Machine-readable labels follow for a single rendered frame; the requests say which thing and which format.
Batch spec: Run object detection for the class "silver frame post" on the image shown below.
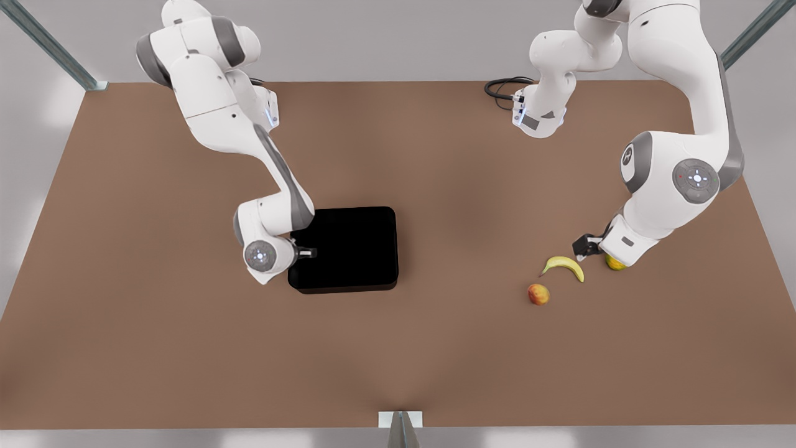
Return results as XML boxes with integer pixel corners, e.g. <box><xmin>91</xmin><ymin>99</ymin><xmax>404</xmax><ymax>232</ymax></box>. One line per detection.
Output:
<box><xmin>720</xmin><ymin>0</ymin><xmax>796</xmax><ymax>70</ymax></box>
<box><xmin>378</xmin><ymin>410</ymin><xmax>424</xmax><ymax>448</ymax></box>
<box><xmin>0</xmin><ymin>0</ymin><xmax>108</xmax><ymax>93</ymax></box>

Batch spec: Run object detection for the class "black square tray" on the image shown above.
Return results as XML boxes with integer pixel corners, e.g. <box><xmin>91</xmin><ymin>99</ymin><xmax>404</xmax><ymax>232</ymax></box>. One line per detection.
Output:
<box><xmin>287</xmin><ymin>207</ymin><xmax>399</xmax><ymax>295</ymax></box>

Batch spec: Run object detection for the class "yellow banana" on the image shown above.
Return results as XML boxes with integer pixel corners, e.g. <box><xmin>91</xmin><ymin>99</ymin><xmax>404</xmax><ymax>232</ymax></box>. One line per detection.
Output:
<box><xmin>539</xmin><ymin>256</ymin><xmax>586</xmax><ymax>284</ymax></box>

